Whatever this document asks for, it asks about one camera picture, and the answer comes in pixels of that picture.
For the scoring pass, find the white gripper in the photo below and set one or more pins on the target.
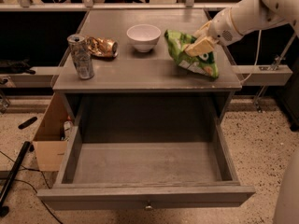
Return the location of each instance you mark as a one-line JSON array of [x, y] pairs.
[[221, 27]]

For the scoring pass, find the green rice chip bag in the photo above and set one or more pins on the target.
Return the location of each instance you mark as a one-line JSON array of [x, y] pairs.
[[203, 64]]

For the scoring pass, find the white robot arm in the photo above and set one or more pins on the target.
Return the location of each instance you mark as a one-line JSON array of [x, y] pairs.
[[253, 15]]

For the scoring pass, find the open grey drawer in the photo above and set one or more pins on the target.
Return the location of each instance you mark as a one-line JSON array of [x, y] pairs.
[[127, 151]]

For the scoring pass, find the white ceramic bowl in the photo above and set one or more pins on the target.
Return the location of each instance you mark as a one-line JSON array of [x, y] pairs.
[[143, 37]]

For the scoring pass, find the grey wooden cabinet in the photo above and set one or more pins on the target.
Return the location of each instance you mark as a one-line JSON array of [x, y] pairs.
[[144, 72]]

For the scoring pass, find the crushed gold can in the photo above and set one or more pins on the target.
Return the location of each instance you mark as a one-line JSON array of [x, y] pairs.
[[102, 47]]

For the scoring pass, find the upright silver drink can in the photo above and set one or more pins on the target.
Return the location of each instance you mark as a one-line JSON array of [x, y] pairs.
[[81, 56]]

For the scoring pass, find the brown cardboard box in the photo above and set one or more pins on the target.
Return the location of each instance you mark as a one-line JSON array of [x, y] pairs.
[[49, 141]]

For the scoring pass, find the black marker on floor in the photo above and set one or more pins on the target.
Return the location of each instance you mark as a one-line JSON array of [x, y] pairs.
[[27, 123]]

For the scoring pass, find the black pole on floor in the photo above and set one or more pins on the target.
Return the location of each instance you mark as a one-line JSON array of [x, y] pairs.
[[11, 177]]

